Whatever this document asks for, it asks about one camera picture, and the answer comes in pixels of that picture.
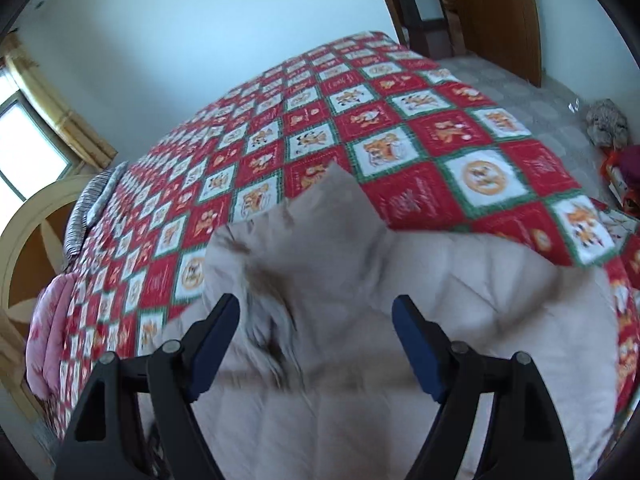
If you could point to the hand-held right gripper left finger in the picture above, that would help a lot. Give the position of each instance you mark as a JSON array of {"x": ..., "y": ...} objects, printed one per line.
[{"x": 216, "y": 350}]

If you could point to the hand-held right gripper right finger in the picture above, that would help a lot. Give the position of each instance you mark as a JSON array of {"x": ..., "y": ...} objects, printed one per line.
[{"x": 415, "y": 345}]

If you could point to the beige puffer coat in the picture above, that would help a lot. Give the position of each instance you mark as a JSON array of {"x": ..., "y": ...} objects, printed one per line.
[{"x": 500, "y": 300}]

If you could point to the pink folded blanket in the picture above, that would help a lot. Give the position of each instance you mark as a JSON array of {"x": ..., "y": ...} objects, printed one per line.
[{"x": 47, "y": 330}]

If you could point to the grey striped pillow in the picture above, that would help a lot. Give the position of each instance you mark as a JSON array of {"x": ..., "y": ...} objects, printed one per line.
[{"x": 87, "y": 205}]

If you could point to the arched wooden headboard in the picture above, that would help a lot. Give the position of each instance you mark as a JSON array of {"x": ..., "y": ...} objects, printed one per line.
[{"x": 30, "y": 260}]

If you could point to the red checkered printed quilt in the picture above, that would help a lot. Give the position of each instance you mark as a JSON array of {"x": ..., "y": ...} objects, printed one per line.
[{"x": 425, "y": 125}]

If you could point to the yellow curtain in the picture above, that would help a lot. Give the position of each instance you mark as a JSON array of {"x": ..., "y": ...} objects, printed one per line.
[{"x": 65, "y": 120}]

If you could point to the red printed bag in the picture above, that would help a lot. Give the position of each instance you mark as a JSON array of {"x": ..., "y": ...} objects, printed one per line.
[{"x": 627, "y": 165}]

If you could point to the window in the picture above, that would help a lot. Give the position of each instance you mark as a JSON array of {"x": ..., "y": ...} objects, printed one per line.
[{"x": 25, "y": 140}]

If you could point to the clear plastic wrapper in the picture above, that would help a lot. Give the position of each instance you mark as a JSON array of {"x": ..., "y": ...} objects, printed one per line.
[{"x": 573, "y": 105}]

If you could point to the grey fluffy bundle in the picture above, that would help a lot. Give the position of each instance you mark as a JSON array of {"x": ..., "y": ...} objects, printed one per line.
[{"x": 605, "y": 122}]

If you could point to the brown wooden door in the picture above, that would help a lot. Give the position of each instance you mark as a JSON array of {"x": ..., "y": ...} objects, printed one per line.
[{"x": 492, "y": 15}]

